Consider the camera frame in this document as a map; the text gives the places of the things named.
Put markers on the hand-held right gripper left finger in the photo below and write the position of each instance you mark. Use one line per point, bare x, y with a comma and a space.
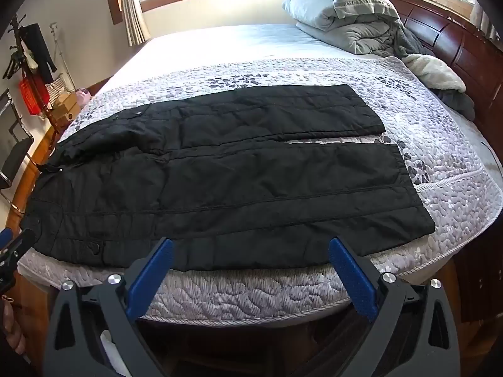
151, 275

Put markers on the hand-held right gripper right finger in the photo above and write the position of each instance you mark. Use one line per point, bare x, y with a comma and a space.
353, 279

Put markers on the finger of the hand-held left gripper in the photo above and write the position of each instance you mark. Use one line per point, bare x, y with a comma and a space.
23, 241
4, 237

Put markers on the black pants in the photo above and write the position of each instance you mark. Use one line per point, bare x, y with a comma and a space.
235, 188

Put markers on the person's left hand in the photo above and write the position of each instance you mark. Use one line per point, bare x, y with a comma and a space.
13, 333

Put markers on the black chrome chair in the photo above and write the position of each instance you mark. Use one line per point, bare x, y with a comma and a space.
13, 157

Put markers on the wooden coat rack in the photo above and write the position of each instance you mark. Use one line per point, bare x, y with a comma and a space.
53, 119

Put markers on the cardboard box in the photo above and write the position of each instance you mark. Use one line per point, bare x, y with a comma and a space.
65, 110

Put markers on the red bag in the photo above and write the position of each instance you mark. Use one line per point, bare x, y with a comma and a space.
33, 96

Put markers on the grey patterned quilted mattress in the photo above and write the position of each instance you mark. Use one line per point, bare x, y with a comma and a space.
432, 145

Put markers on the pink bag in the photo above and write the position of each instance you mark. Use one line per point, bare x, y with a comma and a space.
83, 96

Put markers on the black hanging garment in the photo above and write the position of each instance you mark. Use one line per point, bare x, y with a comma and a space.
39, 47

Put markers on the cream fleece blanket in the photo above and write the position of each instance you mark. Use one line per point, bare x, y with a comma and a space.
436, 70

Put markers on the grey folded quilt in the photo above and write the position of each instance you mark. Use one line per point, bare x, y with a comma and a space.
353, 35

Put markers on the dark grey blanket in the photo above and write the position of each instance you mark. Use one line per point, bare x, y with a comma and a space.
408, 41

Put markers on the white bed sheet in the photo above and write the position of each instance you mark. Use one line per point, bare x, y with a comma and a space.
235, 43

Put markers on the white curtain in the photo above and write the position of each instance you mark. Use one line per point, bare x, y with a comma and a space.
485, 21
133, 15

